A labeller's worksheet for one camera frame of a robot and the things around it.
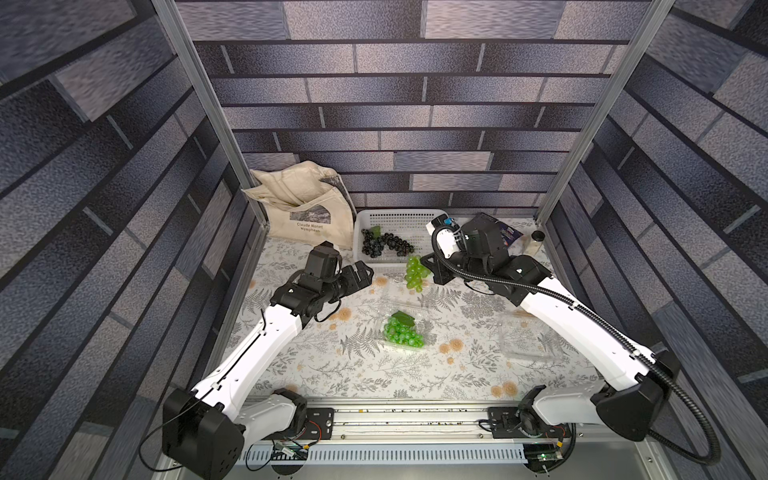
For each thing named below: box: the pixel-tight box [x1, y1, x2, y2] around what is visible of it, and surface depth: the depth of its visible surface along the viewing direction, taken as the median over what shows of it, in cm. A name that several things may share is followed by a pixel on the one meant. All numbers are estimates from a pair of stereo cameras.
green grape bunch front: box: [405, 255, 431, 293], surface depth 77 cm
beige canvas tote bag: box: [242, 160, 357, 250], surface depth 107 cm
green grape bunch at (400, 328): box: [384, 310, 425, 348], surface depth 86 cm
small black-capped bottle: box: [524, 230, 546, 257], surface depth 106 cm
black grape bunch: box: [361, 226, 415, 259], surface depth 108 cm
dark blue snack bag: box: [496, 220, 524, 247], surface depth 112 cm
